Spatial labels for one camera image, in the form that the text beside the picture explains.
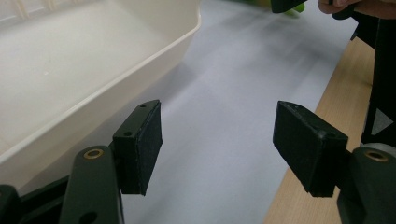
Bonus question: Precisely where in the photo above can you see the white plastic basin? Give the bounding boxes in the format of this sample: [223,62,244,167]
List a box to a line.
[0,0,203,189]

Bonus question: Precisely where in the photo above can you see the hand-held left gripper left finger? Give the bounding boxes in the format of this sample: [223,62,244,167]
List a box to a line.
[111,99,163,197]

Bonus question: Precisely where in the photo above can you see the light grey table mat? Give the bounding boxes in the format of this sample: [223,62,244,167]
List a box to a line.
[18,0,360,224]

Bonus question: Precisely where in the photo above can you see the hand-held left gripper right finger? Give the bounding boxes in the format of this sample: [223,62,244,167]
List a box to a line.
[272,100,349,199]

